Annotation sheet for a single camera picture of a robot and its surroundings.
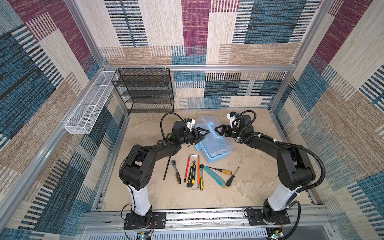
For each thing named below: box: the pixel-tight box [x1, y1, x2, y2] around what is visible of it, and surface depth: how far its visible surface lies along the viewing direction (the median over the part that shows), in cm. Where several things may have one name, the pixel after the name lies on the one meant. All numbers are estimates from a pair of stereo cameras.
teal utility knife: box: [204, 166, 226, 188], surface depth 88 cm
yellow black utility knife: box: [186, 160, 197, 188], surface depth 88 cm
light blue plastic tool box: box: [194, 115, 234, 164], surface depth 91 cm
